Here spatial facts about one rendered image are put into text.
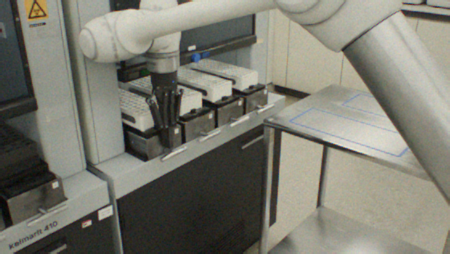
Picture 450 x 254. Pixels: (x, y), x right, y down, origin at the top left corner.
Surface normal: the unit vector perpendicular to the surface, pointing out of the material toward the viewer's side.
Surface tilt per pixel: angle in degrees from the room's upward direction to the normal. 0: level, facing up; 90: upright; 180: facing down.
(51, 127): 90
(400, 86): 84
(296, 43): 90
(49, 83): 90
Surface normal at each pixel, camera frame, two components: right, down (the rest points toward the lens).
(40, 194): 0.75, 0.28
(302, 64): -0.66, 0.32
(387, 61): -0.44, 0.22
